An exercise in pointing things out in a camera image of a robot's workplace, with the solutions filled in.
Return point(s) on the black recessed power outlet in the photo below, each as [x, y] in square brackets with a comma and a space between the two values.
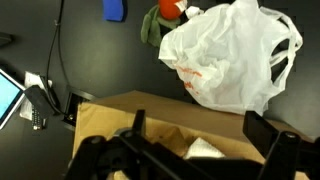
[71, 106]

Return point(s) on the white cloth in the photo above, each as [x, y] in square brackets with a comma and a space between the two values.
[203, 149]

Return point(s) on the cardboard box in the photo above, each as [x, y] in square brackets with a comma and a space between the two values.
[110, 113]

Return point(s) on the red plush tomato toy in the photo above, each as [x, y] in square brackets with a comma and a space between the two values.
[168, 8]

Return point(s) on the tablet with white screen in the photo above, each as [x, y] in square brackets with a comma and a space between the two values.
[8, 96]

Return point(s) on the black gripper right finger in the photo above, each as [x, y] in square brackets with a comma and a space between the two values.
[258, 131]

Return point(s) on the white paper sheet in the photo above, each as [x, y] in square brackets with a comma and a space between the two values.
[30, 80]

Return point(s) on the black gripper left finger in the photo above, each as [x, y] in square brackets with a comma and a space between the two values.
[139, 121]

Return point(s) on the blue sponge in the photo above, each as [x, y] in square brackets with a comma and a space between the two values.
[113, 10]

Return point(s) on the white plastic bag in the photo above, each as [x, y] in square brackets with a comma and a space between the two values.
[226, 56]

